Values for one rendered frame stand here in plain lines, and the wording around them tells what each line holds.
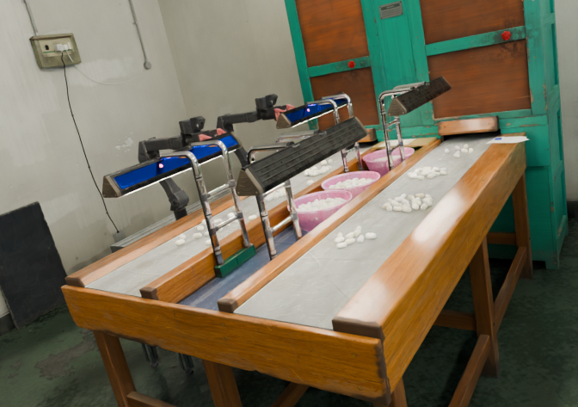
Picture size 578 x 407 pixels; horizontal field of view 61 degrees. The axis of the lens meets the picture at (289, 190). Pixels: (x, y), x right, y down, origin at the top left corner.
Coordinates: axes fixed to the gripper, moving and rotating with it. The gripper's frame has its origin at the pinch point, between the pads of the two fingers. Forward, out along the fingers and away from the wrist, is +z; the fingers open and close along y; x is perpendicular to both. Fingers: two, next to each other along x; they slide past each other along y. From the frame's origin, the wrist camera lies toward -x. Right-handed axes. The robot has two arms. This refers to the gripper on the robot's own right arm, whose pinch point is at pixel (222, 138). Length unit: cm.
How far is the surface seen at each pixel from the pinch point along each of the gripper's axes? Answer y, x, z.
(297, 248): -43, 30, 58
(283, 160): -58, -3, 70
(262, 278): -63, 30, 59
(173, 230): -30.8, 31.0, -10.4
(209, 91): 182, -12, -162
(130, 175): -63, -2, 14
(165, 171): -50, 1, 16
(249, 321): -80, 33, 66
